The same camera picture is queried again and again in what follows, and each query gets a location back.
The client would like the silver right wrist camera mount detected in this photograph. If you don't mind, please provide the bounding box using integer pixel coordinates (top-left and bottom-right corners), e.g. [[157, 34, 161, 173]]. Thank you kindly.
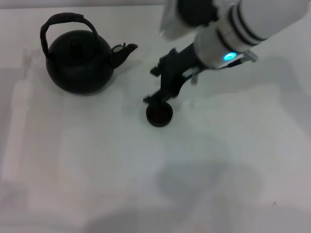
[[182, 50, 258, 86]]

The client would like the black cast iron teapot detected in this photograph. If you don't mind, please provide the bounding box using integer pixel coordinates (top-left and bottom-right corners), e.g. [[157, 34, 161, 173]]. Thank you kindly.
[[39, 12, 139, 97]]

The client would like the small dark round teacup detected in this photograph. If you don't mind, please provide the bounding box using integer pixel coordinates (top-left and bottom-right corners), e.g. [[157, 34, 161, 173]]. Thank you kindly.
[[145, 100, 174, 128]]

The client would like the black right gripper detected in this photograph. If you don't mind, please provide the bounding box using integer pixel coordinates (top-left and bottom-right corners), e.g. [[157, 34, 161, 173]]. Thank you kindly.
[[143, 43, 203, 105]]

